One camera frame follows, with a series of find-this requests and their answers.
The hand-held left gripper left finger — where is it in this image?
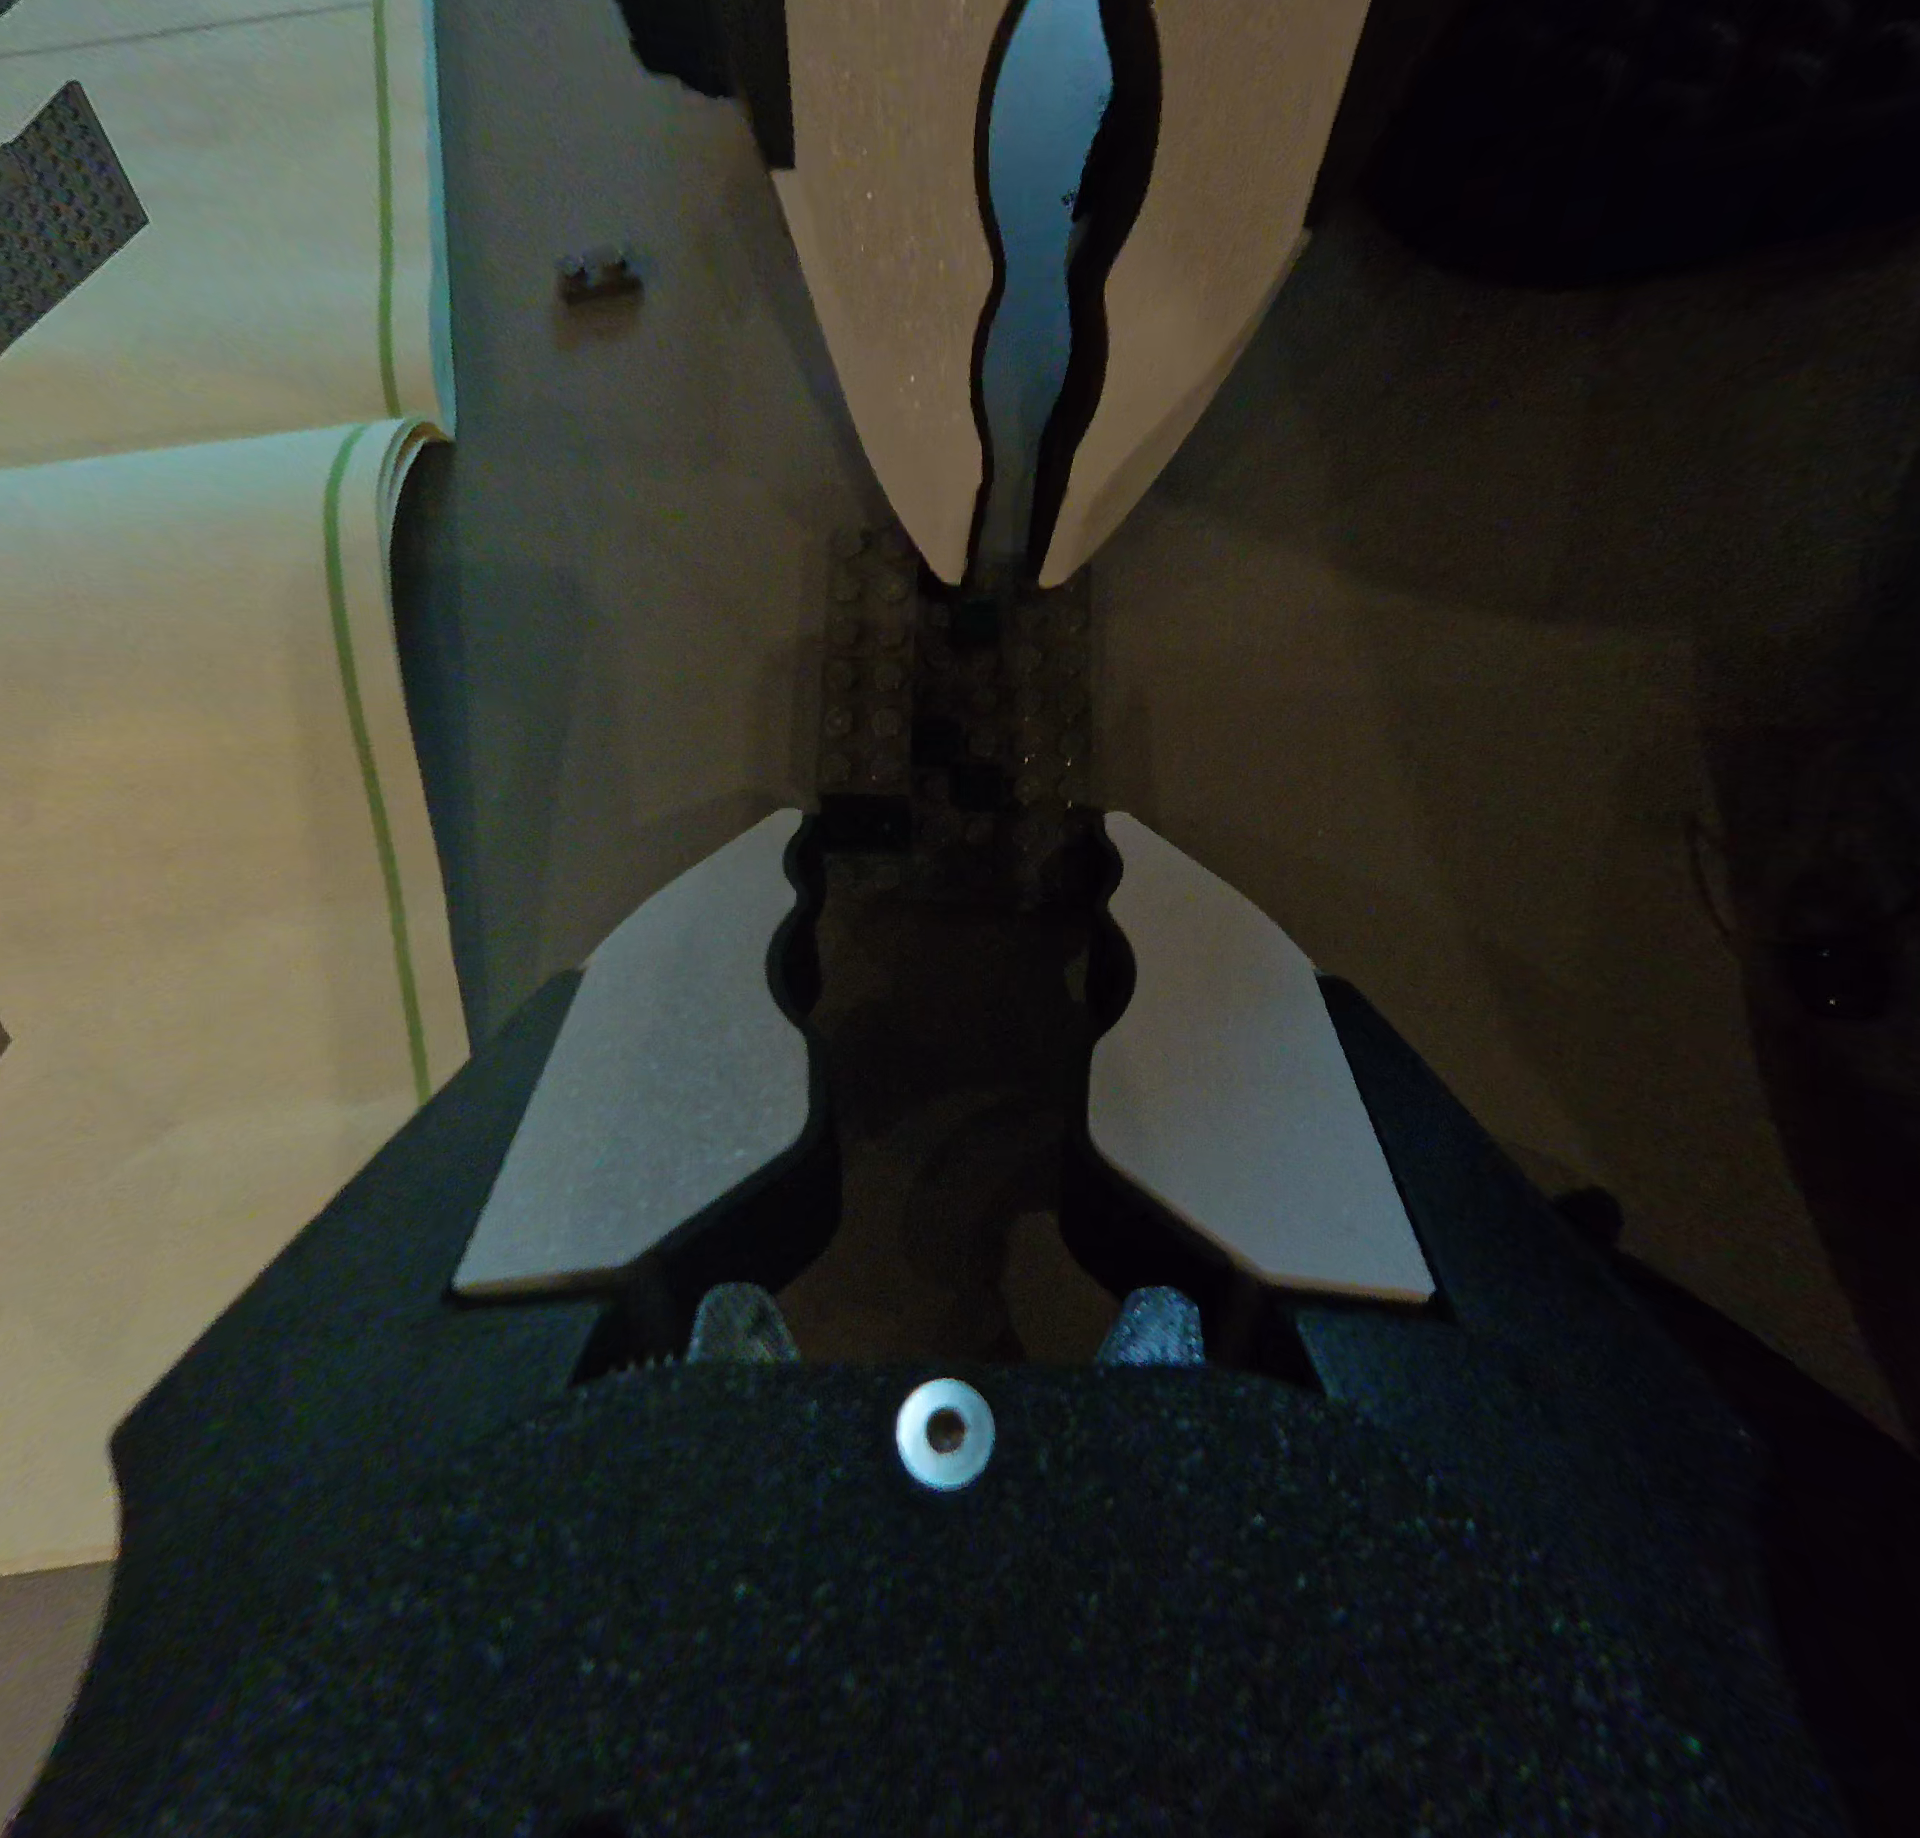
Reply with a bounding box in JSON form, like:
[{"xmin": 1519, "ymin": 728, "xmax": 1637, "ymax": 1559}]
[{"xmin": 453, "ymin": 806, "xmax": 845, "ymax": 1331}]

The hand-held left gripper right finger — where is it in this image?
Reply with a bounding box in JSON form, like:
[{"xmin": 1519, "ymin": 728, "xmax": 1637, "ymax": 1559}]
[{"xmin": 1057, "ymin": 811, "xmax": 1438, "ymax": 1337}]

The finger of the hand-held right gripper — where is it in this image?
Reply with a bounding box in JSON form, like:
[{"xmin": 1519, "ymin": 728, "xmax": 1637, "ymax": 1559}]
[
  {"xmin": 769, "ymin": 0, "xmax": 1044, "ymax": 588},
  {"xmin": 1033, "ymin": 0, "xmax": 1403, "ymax": 594}
]

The grey studded building plate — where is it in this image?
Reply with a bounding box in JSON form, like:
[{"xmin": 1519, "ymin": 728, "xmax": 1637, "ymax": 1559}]
[{"xmin": 817, "ymin": 525, "xmax": 1097, "ymax": 901}]

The black textured cushion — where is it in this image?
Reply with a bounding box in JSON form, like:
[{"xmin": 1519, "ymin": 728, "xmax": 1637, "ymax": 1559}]
[{"xmin": 1356, "ymin": 0, "xmax": 1920, "ymax": 287}]

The open instruction booklet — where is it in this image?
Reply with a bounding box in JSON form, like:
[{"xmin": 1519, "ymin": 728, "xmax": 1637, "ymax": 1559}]
[{"xmin": 0, "ymin": 0, "xmax": 459, "ymax": 1577}]

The person's dark green hoodie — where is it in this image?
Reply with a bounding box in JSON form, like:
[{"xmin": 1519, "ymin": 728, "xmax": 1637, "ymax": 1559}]
[{"xmin": 1696, "ymin": 759, "xmax": 1920, "ymax": 1838}]

